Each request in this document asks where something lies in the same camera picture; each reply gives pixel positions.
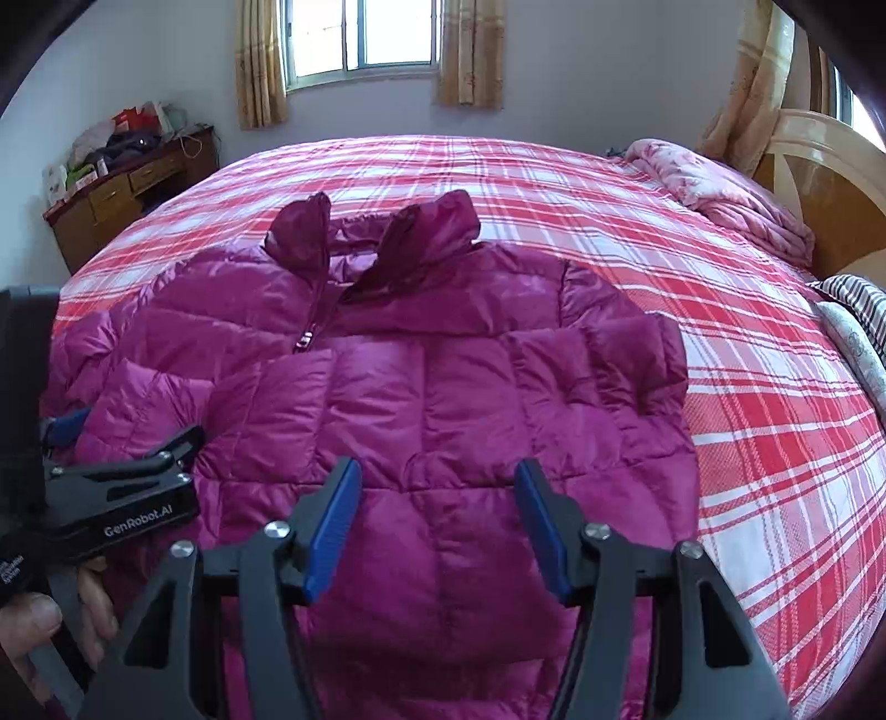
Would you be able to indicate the person's left hand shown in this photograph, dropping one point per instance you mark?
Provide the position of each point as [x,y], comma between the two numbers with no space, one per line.
[34,623]

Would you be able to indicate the red bag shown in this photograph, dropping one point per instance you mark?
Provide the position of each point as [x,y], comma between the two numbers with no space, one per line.
[135,119]

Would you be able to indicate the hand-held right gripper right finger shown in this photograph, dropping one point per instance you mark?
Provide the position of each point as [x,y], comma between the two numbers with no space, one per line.
[543,533]

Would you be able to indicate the small sliding window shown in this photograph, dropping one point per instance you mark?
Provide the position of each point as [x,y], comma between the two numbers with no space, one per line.
[360,34]

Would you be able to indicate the white plastic bag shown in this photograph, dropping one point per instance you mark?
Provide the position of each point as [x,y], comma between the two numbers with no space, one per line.
[90,142]

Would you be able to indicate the striped pillow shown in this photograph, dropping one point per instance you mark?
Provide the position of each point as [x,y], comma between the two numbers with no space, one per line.
[858,294]

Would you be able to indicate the red plaid bed sheet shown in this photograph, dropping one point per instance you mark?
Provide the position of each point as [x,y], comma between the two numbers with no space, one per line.
[761,450]

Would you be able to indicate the white floral pillow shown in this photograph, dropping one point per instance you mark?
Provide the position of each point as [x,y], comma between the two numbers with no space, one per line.
[858,353]

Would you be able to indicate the cream wooden headboard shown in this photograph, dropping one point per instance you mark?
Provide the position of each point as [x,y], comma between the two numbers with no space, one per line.
[817,173]

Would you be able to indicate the white carton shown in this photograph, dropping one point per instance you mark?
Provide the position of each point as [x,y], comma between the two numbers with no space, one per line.
[54,185]

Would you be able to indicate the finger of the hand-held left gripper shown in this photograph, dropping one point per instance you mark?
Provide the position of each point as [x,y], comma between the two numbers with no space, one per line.
[124,460]
[69,426]

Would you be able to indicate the dark purple cloth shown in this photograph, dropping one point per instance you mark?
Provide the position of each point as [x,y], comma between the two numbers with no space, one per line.
[131,147]

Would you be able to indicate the magenta puffer jacket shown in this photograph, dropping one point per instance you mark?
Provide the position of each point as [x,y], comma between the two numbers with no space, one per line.
[443,388]

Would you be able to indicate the pink floral quilt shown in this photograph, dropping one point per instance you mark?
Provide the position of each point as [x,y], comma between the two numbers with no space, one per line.
[706,187]

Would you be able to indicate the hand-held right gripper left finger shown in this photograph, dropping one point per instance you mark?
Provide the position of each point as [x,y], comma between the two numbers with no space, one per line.
[336,533]

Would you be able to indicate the large window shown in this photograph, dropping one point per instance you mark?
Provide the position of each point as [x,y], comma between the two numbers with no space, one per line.
[848,97]

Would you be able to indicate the green box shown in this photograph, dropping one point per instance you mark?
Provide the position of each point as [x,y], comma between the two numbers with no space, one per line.
[82,174]

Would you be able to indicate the beige patterned curtain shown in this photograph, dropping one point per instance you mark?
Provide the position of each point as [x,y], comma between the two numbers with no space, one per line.
[471,55]
[259,62]
[754,90]

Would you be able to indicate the wooden side cabinet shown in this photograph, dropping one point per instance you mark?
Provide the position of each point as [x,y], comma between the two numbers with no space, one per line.
[131,201]

